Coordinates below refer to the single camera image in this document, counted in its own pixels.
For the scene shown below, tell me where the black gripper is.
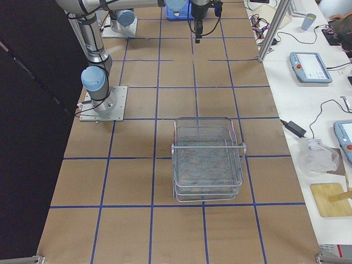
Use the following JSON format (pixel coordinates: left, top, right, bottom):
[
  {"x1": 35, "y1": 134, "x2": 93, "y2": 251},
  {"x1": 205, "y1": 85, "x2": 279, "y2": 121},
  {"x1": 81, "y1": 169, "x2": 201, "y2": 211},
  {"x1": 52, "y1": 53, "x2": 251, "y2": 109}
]
[{"x1": 191, "y1": 0, "x2": 222, "y2": 44}]

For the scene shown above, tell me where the silver mesh stacked tray shelf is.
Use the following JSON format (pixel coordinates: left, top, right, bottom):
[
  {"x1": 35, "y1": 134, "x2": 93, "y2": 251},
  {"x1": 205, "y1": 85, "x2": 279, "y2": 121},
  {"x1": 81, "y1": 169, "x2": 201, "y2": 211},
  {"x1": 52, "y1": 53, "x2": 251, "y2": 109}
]
[{"x1": 171, "y1": 117, "x2": 246, "y2": 202}]

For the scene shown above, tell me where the beige tray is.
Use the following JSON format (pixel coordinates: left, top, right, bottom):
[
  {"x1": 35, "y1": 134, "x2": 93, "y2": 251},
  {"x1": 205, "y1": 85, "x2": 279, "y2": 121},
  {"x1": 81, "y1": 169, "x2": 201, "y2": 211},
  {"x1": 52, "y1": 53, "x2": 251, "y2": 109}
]
[{"x1": 252, "y1": 4, "x2": 292, "y2": 29}]

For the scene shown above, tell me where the light blue cup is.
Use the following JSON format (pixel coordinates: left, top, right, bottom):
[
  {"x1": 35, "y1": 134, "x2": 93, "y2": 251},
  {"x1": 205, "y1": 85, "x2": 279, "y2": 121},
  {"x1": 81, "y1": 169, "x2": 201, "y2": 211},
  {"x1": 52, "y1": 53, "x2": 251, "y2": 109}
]
[{"x1": 301, "y1": 13, "x2": 316, "y2": 31}]

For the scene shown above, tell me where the upper blue teach pendant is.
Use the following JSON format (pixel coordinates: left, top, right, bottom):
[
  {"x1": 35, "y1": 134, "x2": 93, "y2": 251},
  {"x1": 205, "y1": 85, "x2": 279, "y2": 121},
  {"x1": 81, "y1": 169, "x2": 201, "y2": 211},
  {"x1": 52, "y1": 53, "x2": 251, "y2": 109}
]
[{"x1": 289, "y1": 52, "x2": 333, "y2": 84}]

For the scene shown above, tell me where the blue teach pendant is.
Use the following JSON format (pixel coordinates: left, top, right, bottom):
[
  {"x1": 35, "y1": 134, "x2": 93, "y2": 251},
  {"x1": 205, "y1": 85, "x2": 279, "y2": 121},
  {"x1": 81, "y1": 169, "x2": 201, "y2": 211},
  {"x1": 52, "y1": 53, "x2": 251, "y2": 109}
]
[
  {"x1": 289, "y1": 52, "x2": 333, "y2": 84},
  {"x1": 333, "y1": 120, "x2": 352, "y2": 164}
]

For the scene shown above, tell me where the black power adapter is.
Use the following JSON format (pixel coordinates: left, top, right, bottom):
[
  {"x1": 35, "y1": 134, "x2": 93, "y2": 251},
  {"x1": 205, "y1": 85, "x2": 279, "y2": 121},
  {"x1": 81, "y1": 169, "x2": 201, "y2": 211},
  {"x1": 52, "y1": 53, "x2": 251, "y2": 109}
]
[{"x1": 285, "y1": 121, "x2": 306, "y2": 138}]

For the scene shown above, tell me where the clear plastic bag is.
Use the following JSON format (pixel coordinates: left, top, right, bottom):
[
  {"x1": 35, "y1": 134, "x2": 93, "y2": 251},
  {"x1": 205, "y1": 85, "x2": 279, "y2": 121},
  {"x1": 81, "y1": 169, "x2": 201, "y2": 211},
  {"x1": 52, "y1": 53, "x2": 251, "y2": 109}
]
[{"x1": 296, "y1": 137, "x2": 340, "y2": 175}]

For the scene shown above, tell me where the lower blue teach pendant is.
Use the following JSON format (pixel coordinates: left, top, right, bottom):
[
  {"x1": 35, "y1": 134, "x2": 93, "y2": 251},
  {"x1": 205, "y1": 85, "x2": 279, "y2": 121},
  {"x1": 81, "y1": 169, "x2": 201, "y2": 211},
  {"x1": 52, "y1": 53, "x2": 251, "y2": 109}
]
[{"x1": 333, "y1": 120, "x2": 352, "y2": 164}]

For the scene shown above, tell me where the wooden board with stand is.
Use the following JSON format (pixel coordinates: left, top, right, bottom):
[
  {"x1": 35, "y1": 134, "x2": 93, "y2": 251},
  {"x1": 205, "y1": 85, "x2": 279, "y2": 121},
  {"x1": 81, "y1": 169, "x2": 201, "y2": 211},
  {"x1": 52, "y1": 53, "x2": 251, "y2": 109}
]
[{"x1": 310, "y1": 173, "x2": 351, "y2": 218}]

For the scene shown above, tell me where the coloured wire bundle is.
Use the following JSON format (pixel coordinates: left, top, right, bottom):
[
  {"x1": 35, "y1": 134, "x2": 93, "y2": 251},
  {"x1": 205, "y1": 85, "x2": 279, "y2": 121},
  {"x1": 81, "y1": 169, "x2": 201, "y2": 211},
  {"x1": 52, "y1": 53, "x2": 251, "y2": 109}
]
[{"x1": 249, "y1": 14, "x2": 272, "y2": 39}]

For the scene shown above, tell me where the aluminium frame post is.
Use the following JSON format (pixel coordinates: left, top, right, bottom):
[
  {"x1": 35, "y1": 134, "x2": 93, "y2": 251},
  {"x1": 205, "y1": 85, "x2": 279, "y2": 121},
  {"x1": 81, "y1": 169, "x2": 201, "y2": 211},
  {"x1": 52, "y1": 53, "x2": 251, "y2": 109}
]
[{"x1": 257, "y1": 0, "x2": 291, "y2": 63}]

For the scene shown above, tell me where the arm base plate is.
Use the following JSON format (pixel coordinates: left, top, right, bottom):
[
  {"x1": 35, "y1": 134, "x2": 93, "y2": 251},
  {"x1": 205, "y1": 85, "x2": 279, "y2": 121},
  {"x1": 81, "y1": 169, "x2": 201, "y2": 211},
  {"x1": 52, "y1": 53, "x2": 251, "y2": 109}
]
[
  {"x1": 102, "y1": 17, "x2": 138, "y2": 39},
  {"x1": 79, "y1": 86, "x2": 128, "y2": 122}
]

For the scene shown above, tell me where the black power cable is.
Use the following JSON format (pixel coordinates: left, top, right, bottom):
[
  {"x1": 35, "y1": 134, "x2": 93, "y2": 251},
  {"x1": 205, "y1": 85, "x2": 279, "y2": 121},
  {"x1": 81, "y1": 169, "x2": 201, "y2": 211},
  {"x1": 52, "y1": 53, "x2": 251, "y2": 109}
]
[{"x1": 279, "y1": 98, "x2": 350, "y2": 140}]

